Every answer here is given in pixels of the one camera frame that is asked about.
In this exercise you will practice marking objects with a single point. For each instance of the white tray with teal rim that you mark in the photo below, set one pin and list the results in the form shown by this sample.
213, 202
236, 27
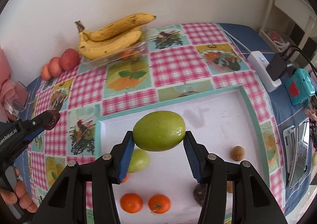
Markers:
219, 120

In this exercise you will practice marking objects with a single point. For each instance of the upper yellow banana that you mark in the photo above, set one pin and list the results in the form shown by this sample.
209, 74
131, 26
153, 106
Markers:
120, 26

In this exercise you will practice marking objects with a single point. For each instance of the white power strip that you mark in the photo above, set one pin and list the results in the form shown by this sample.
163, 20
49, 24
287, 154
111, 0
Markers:
259, 64

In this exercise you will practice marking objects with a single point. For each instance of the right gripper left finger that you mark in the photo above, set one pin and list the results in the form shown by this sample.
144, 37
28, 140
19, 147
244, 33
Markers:
66, 200

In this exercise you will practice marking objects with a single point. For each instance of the pink flower bouquet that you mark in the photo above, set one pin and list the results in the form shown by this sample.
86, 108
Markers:
7, 87

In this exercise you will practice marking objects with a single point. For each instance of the pink checkered fruit tablecloth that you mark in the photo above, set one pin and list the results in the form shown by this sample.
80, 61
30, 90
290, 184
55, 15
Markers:
173, 65

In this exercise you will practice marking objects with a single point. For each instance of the black power adapter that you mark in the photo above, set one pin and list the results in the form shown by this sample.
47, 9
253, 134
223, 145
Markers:
278, 67

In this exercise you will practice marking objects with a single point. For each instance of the far red apple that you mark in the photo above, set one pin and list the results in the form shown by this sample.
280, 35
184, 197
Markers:
45, 74

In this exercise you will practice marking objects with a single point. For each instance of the person's left hand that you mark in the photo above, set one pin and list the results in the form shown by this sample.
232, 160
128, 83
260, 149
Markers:
21, 196

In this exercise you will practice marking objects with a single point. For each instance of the white wooden shelf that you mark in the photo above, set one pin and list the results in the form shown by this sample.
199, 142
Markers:
300, 28

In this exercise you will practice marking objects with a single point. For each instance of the large green mango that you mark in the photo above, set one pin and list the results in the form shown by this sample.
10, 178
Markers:
159, 131

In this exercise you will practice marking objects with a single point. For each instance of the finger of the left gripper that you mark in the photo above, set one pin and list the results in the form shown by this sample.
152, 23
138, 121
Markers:
30, 127

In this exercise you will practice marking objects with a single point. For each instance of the dark purple passion fruit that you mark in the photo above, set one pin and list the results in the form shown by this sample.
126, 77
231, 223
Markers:
54, 117

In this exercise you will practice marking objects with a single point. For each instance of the small orange tangerine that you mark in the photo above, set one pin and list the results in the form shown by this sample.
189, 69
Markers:
126, 178

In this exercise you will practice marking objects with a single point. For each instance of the silver laptop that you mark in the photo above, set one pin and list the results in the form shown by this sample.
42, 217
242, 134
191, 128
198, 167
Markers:
296, 140

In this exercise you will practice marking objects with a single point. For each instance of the teal plastic box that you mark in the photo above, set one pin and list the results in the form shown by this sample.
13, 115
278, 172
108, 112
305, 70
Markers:
299, 87

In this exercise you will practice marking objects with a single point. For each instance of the lower yellow banana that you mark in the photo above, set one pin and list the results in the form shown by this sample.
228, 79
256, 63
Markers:
93, 50

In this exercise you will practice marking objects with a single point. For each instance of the small green fruit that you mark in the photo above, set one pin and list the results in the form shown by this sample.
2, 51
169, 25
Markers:
140, 160

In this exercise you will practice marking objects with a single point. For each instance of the brown kiwi fruit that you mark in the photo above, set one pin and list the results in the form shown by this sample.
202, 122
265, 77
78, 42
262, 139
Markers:
237, 153

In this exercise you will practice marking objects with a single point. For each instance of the red apple nearest bananas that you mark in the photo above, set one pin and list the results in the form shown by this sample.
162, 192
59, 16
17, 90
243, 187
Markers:
69, 59

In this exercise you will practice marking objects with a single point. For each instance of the clear plastic fruit container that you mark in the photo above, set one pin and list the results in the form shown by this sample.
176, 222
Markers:
134, 52

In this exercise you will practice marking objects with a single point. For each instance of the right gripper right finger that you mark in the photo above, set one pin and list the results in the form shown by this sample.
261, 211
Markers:
253, 201

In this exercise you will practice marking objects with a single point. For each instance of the red apple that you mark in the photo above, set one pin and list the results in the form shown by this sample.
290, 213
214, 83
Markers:
54, 67
45, 74

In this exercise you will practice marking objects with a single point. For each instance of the yellow banana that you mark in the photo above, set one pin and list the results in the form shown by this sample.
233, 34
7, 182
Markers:
120, 26
93, 50

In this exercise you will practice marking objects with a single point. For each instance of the middle red apple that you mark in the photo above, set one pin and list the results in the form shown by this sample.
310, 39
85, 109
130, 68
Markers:
54, 67

